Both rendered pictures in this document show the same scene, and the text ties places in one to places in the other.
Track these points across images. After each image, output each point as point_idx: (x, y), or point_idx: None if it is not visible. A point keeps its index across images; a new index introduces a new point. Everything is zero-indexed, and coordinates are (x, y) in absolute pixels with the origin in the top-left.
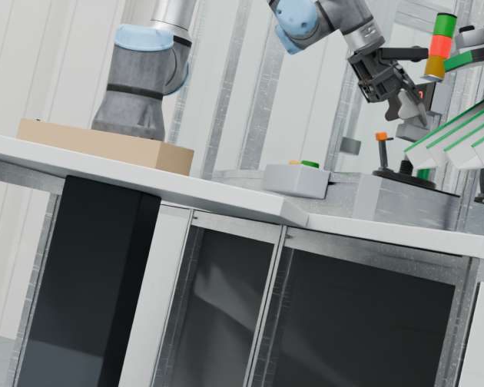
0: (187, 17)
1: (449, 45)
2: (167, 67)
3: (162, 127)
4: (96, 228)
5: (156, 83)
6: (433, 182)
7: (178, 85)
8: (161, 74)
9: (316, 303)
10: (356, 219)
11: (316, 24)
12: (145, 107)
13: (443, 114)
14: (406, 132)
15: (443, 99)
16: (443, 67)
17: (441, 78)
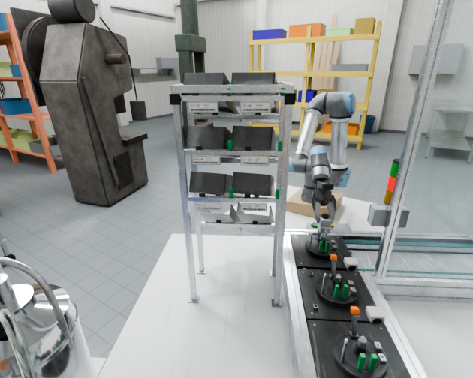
0: (332, 159)
1: (390, 182)
2: (311, 178)
3: (308, 198)
4: None
5: (305, 183)
6: (310, 250)
7: (336, 184)
8: (307, 181)
9: None
10: (242, 235)
11: (297, 169)
12: (304, 190)
13: (371, 226)
14: (317, 223)
15: (372, 217)
16: (387, 196)
17: (384, 204)
